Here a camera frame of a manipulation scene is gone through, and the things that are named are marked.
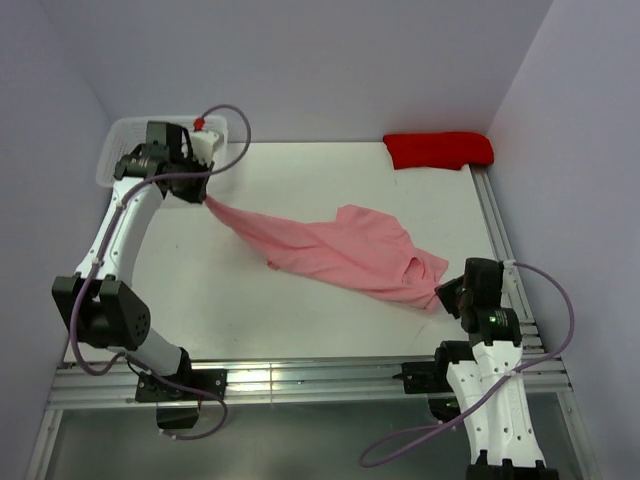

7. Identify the pink t shirt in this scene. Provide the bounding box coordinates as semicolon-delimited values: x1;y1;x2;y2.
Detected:
205;196;449;312

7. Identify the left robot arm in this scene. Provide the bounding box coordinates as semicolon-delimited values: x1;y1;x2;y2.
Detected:
52;121;224;399

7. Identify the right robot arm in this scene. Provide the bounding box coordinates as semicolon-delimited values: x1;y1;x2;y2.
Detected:
432;258;559;479

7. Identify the white plastic basket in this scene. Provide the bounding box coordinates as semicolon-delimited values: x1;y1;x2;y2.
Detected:
96;116;228;207

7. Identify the red folded t shirt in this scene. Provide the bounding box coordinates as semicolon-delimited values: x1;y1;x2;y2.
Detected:
383;131;495;170

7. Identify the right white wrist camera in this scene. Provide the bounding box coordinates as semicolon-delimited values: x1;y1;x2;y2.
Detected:
501;259;517;299

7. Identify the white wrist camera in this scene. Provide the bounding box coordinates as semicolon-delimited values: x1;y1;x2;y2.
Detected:
190;130;224;164
501;259;517;299

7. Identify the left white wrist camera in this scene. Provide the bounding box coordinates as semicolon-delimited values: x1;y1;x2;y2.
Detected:
190;130;224;164

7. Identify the aluminium right side rail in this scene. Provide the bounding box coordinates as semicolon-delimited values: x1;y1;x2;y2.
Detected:
469;167;544;341

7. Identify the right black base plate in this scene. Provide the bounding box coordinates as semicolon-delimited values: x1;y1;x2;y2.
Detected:
393;361;451;395

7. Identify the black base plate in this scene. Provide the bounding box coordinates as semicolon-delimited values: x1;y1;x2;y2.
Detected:
134;369;227;403
393;361;451;395

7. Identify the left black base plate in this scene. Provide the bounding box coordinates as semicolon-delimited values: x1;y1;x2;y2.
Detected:
134;369;227;403

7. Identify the aluminium front rail frame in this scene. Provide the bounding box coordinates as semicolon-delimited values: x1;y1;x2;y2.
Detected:
24;349;596;480

